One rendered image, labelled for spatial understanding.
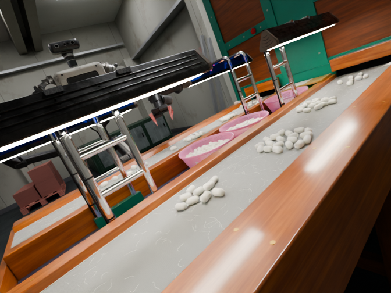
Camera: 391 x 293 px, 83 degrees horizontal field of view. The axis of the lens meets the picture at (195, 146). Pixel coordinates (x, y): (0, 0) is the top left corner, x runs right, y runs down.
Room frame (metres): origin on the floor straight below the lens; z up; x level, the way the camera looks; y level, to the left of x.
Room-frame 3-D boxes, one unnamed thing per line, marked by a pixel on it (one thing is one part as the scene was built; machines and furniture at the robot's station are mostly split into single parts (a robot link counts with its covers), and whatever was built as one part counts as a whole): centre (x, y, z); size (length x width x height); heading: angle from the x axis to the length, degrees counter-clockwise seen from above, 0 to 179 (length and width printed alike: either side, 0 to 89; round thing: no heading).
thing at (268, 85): (1.81, -0.68, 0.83); 0.30 x 0.06 x 0.07; 34
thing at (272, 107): (1.38, -0.64, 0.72); 0.27 x 0.27 x 0.10
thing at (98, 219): (0.91, 0.42, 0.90); 0.20 x 0.19 x 0.45; 124
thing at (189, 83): (1.52, -0.35, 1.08); 0.62 x 0.08 x 0.07; 124
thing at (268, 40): (1.05, -0.66, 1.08); 0.62 x 0.08 x 0.07; 124
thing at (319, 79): (1.50, -0.83, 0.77); 0.33 x 0.15 x 0.01; 34
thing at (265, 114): (1.13, -0.28, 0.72); 0.27 x 0.27 x 0.10
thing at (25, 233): (1.32, 0.05, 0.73); 1.81 x 0.30 x 0.02; 124
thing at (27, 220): (1.50, 0.16, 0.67); 1.81 x 0.12 x 0.19; 124
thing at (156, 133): (6.42, 1.82, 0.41); 2.11 x 1.92 x 0.83; 119
